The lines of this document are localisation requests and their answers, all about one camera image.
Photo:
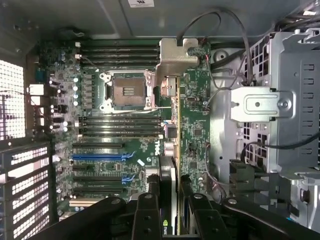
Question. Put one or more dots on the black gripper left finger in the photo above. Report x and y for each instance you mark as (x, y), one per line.
(147, 220)

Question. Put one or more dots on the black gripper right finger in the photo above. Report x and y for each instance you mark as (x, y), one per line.
(207, 225)

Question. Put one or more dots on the silver chipset heatsink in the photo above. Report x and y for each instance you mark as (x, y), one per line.
(152, 172)

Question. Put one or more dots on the long black expansion slot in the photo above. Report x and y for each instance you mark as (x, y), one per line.
(97, 190)
(97, 145)
(97, 178)

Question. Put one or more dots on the white expansion slot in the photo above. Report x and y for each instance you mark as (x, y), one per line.
(83, 203)

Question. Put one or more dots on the blue expansion slot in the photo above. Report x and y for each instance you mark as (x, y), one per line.
(97, 157)

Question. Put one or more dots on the green RAM stick with label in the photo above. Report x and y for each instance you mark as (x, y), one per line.
(120, 136)

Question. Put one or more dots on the black RAM slot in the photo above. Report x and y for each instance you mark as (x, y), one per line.
(120, 130)
(120, 118)
(120, 57)
(120, 50)
(120, 44)
(120, 64)
(120, 124)

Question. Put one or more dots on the green motherboard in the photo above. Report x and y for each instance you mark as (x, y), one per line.
(195, 125)

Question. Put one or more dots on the thin metal locking lever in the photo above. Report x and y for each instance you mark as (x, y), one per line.
(150, 110)

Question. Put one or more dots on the CPU socket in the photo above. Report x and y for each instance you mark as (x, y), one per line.
(127, 90)

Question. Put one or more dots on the metal socket cover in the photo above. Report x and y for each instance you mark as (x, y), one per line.
(150, 82)

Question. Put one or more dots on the silver disk bay cage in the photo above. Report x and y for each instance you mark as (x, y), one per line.
(300, 100)

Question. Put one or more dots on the black open PC case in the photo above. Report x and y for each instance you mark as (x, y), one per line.
(150, 20)

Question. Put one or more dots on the white label sticker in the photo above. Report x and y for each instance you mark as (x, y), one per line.
(140, 3)

